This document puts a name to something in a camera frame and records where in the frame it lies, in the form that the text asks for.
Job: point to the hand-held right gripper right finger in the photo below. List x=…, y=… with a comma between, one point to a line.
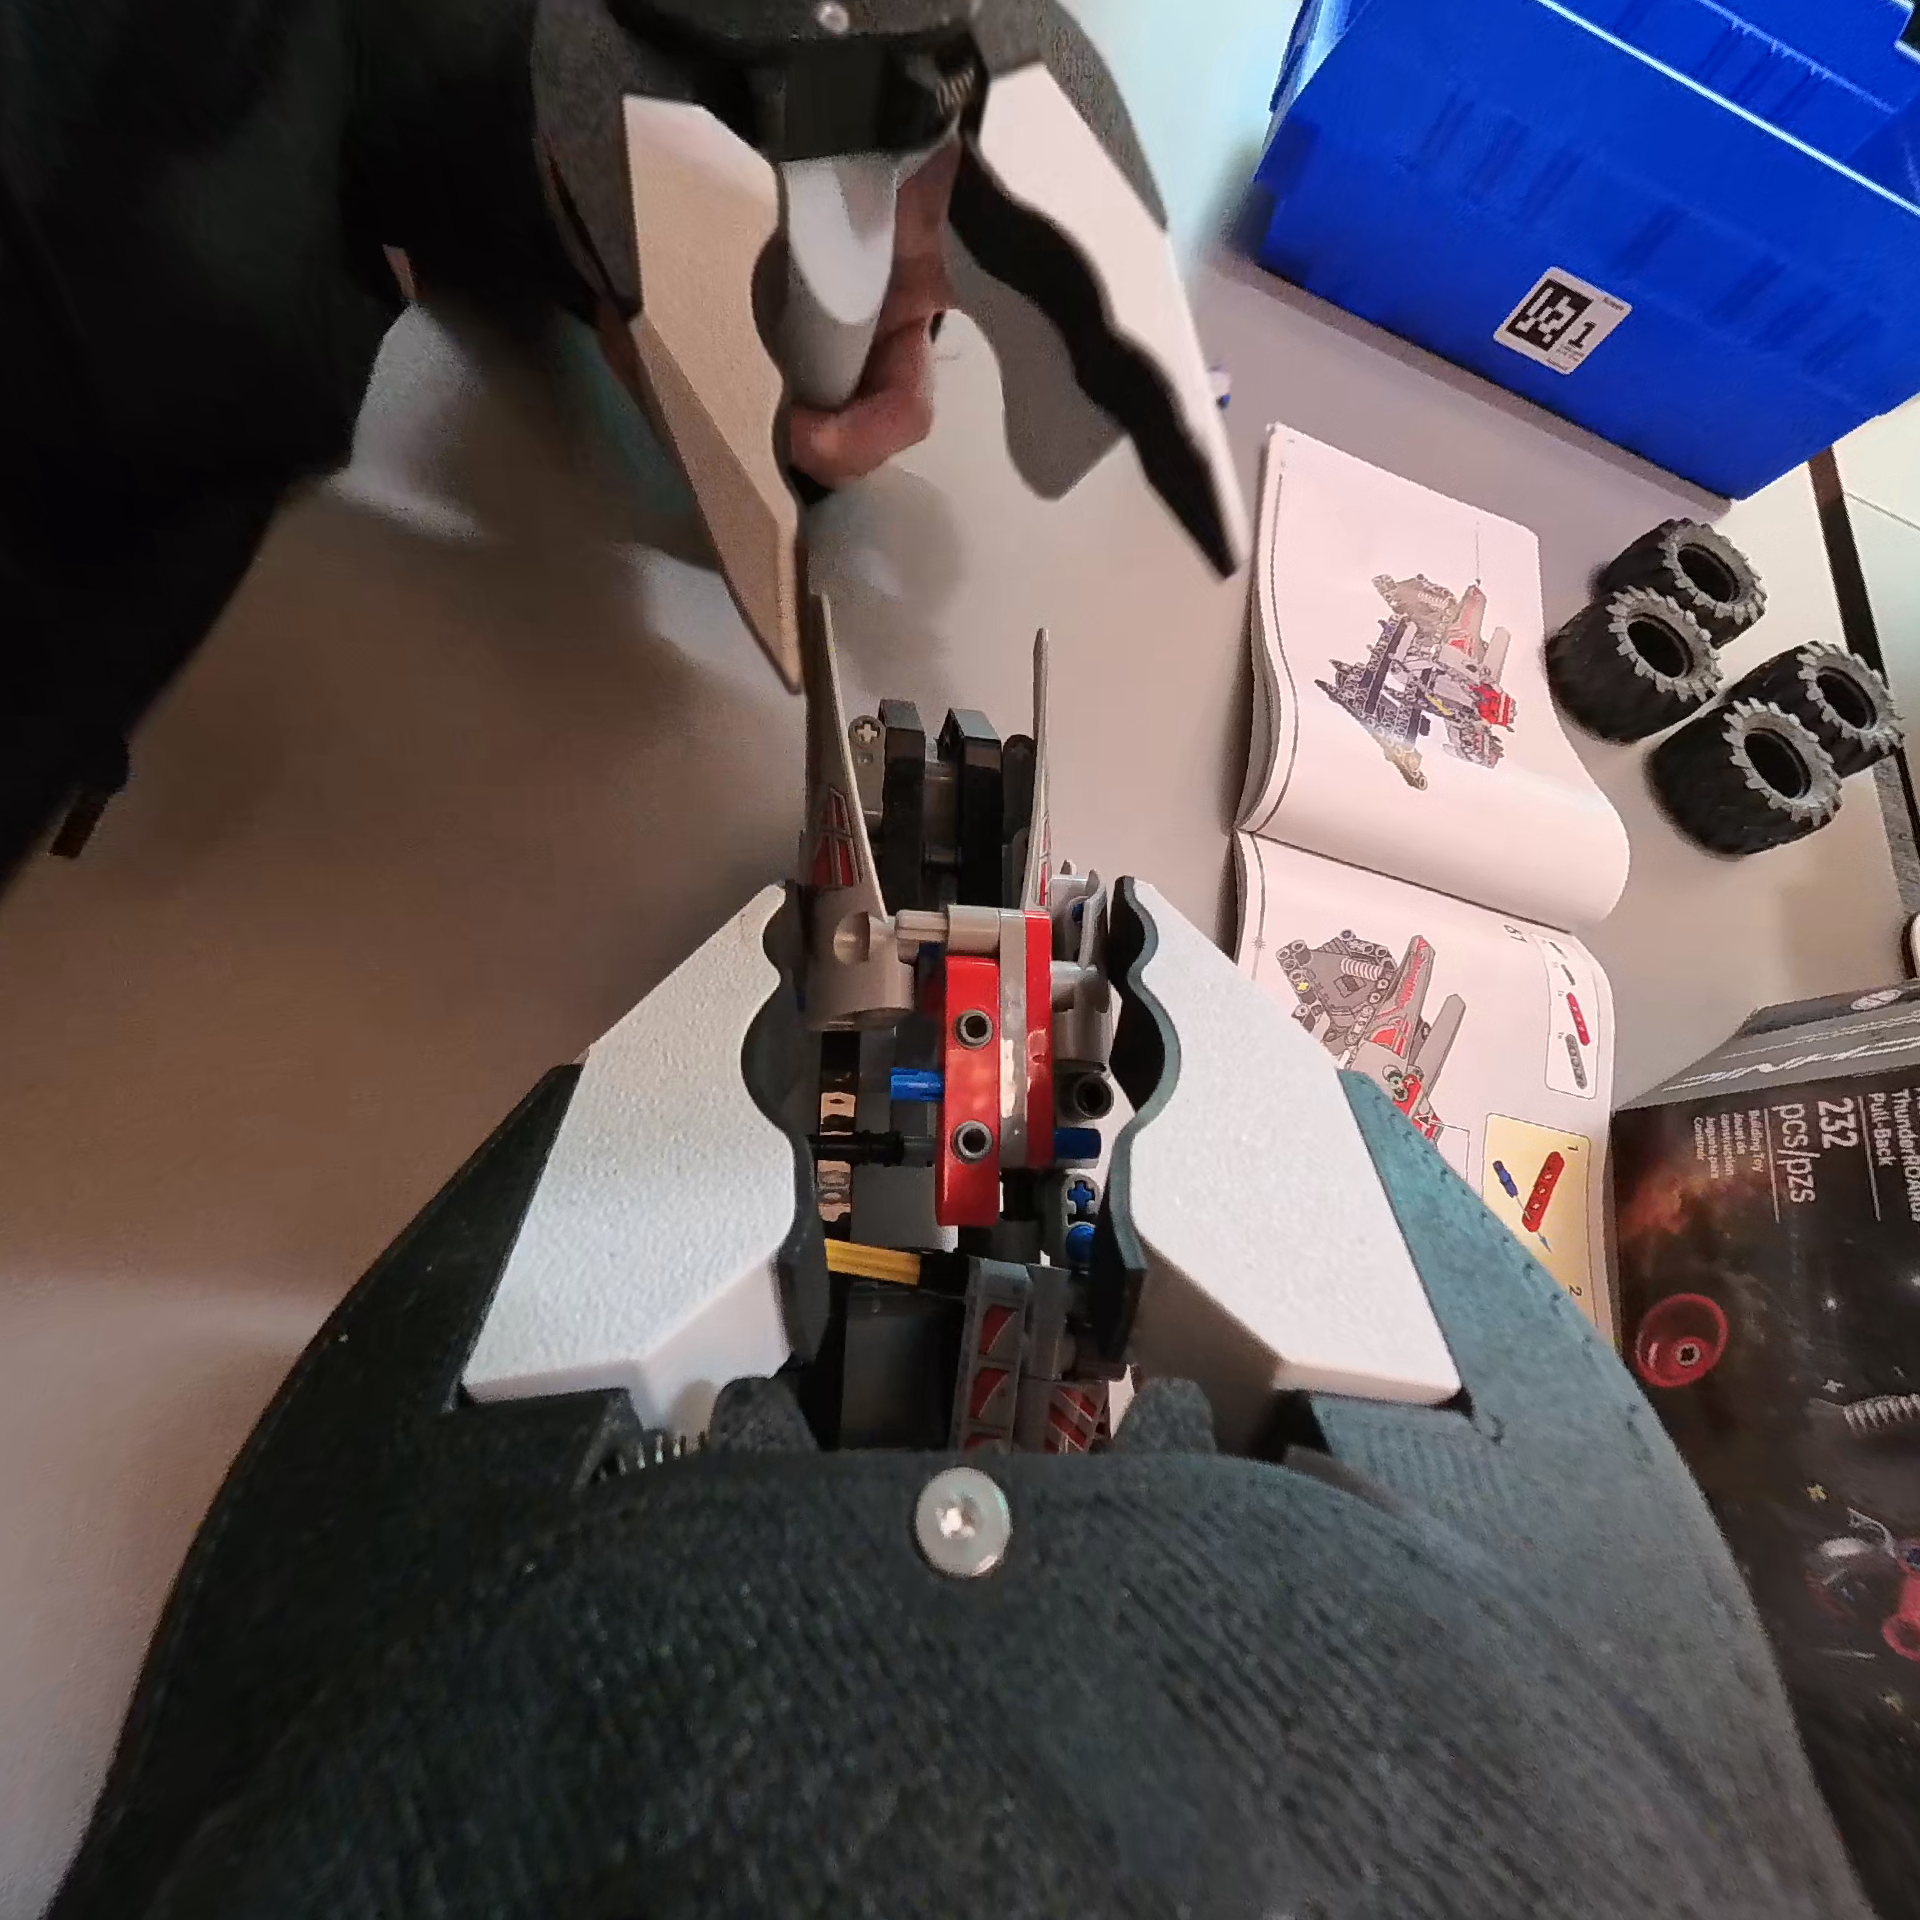
x=1276, y=1201

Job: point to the blue plastic bin with tag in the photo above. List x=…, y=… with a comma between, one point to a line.
x=1501, y=179

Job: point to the red grey toy brick vehicle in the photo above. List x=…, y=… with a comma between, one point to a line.
x=981, y=1053

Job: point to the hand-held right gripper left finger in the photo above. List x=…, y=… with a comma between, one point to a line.
x=660, y=1201

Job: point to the grey flat panel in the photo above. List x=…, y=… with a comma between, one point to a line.
x=1889, y=525

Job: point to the black toy tyre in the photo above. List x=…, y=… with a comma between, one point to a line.
x=1747, y=782
x=1823, y=707
x=1635, y=670
x=1679, y=576

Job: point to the dark toy set box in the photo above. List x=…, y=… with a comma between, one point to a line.
x=1771, y=1277

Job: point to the person's left forearm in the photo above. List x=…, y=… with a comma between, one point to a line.
x=180, y=301

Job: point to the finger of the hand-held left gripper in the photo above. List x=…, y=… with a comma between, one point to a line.
x=705, y=301
x=1109, y=254

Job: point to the open instruction booklet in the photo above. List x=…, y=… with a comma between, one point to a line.
x=1394, y=707

